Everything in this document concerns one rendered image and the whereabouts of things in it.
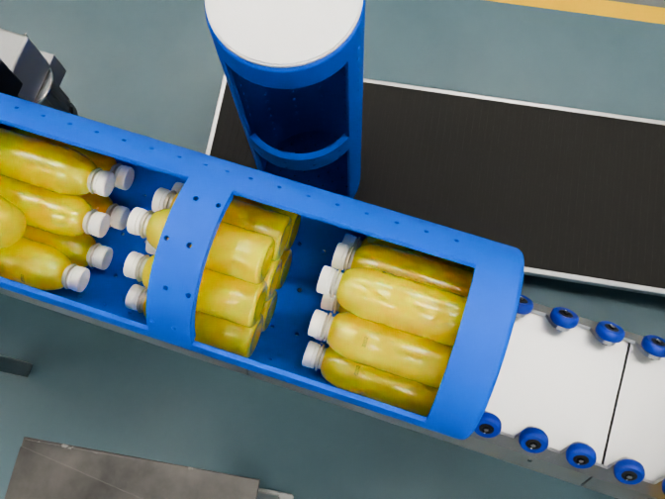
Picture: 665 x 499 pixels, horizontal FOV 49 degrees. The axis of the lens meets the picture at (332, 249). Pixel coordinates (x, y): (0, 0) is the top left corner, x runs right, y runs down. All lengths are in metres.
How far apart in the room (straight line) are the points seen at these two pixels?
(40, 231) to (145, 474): 0.42
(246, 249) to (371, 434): 1.23
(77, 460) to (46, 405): 1.13
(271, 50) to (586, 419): 0.80
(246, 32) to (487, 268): 0.61
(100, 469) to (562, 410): 0.73
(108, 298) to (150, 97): 1.34
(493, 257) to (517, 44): 1.62
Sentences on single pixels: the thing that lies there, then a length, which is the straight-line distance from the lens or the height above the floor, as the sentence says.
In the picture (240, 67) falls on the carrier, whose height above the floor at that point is 1.00.
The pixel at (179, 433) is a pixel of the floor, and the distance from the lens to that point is 2.21.
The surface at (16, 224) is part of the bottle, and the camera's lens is 1.17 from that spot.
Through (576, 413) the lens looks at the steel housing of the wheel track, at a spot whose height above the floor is 0.93.
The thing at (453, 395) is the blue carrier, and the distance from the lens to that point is 0.97.
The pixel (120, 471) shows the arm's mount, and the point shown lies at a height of 1.01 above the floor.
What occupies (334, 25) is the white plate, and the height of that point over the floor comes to 1.04.
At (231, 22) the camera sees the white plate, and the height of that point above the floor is 1.04.
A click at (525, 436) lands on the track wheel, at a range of 1.21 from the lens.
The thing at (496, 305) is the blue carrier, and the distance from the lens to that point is 0.95.
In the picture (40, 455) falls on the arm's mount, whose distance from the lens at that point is 1.23.
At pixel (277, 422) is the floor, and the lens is 2.16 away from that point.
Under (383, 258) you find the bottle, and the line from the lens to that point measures 1.04.
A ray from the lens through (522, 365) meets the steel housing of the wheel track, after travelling 1.26.
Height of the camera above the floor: 2.15
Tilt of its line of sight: 75 degrees down
